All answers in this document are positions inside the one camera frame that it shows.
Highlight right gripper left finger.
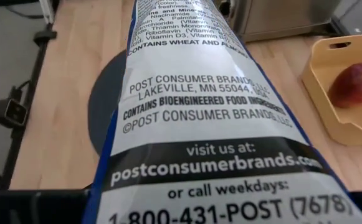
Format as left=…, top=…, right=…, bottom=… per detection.
left=0, top=189, right=90, bottom=224

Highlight red apple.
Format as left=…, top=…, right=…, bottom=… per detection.
left=328, top=62, right=362, bottom=109

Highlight yellow plastic bin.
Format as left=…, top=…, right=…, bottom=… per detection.
left=301, top=34, right=362, bottom=146

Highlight round dark woven placemat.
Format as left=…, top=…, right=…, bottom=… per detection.
left=87, top=49, right=128, bottom=156

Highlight silver four-slot toaster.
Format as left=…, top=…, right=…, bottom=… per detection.
left=227, top=0, right=340, bottom=43

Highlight black table-level camera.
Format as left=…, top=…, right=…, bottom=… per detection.
left=0, top=98, right=29, bottom=129

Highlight black table frame rails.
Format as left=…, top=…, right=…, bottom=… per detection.
left=0, top=23, right=58, bottom=190

